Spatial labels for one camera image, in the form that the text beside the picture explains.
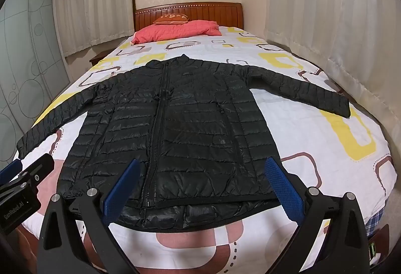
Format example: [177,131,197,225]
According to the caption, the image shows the plaid cloth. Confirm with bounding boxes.
[365,208,384,237]

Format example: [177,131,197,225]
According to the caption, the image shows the glass sliding wardrobe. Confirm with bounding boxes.
[0,0,71,162]

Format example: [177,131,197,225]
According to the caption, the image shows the black puffer jacket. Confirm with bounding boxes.
[16,54,352,224]

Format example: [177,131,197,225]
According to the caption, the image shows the bed with patterned sheet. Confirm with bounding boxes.
[13,25,398,274]

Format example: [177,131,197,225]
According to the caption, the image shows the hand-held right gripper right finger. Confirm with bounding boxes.
[265,158,371,274]

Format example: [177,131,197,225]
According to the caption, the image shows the wooden headboard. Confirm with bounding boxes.
[134,2,244,33]

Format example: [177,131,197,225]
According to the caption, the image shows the wooden nightstand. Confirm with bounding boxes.
[89,53,109,66]

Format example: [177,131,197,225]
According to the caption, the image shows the pink pillow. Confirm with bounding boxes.
[131,20,220,45]

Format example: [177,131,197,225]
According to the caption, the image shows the orange cushion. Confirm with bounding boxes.
[153,13,188,25]

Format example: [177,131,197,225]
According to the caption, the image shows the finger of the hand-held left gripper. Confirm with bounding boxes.
[6,153,55,197]
[0,160,23,182]

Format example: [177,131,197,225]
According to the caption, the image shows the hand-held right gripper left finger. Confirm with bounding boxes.
[37,159,141,274]

